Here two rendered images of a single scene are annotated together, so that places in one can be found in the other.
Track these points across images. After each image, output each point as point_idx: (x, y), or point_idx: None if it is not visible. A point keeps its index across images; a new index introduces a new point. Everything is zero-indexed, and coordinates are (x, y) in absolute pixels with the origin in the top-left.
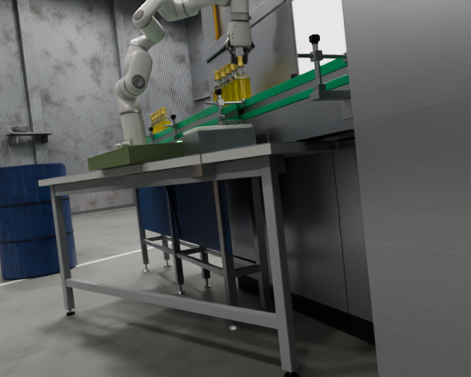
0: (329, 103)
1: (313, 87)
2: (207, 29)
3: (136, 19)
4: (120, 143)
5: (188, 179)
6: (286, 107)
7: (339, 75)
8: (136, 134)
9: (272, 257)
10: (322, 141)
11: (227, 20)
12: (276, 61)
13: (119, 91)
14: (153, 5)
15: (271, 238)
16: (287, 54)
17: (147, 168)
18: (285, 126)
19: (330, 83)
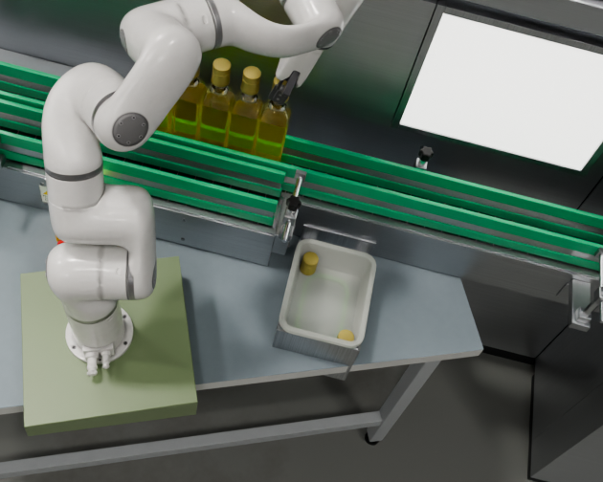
0: (543, 275)
1: (580, 317)
2: None
3: (128, 145)
4: (95, 363)
5: None
6: (447, 243)
7: (571, 254)
8: (120, 328)
9: (406, 396)
10: None
11: None
12: (340, 65)
13: (93, 299)
14: (174, 97)
15: (413, 386)
16: (383, 75)
17: (203, 387)
18: (429, 255)
19: (550, 253)
